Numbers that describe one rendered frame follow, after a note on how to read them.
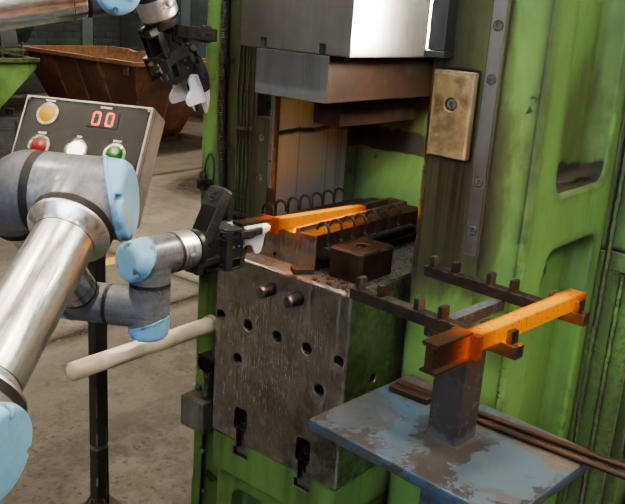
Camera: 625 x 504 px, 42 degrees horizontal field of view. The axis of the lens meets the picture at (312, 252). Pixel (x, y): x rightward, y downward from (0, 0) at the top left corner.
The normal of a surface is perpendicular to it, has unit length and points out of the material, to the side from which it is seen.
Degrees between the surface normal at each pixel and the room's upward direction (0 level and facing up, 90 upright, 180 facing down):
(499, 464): 0
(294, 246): 90
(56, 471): 0
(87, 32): 90
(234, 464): 90
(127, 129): 60
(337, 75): 90
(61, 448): 0
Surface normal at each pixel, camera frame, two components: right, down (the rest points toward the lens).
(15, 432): 0.96, 0.19
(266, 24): -0.64, 0.18
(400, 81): 0.77, 0.23
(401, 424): 0.07, -0.96
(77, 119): -0.18, -0.25
